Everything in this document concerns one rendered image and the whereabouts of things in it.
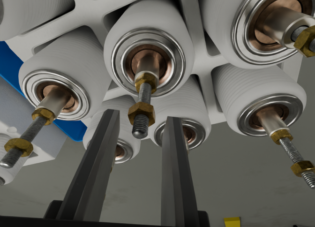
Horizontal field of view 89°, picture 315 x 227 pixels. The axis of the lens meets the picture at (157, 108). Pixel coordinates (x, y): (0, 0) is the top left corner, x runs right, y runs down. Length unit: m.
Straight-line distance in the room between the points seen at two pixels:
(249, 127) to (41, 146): 0.46
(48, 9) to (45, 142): 0.35
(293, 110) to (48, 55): 0.29
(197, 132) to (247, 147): 0.57
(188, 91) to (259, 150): 0.62
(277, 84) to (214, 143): 0.52
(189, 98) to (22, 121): 0.39
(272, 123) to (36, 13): 0.28
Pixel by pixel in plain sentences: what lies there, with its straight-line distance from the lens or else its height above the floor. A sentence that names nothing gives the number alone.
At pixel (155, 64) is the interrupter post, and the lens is 0.16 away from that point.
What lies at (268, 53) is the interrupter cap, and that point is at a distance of 0.19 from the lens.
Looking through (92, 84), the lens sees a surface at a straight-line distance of 0.20.
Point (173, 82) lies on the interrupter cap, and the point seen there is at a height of 0.25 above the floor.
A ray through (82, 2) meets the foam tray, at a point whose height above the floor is 0.18.
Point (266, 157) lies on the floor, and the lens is 0.90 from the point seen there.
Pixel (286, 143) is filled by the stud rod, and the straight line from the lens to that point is 0.22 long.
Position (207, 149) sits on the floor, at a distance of 0.74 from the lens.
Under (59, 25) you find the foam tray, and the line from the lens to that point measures 0.26.
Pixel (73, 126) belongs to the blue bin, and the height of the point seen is 0.09.
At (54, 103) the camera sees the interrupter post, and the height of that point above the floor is 0.27.
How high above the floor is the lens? 0.40
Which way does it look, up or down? 48 degrees down
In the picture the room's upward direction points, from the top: 178 degrees counter-clockwise
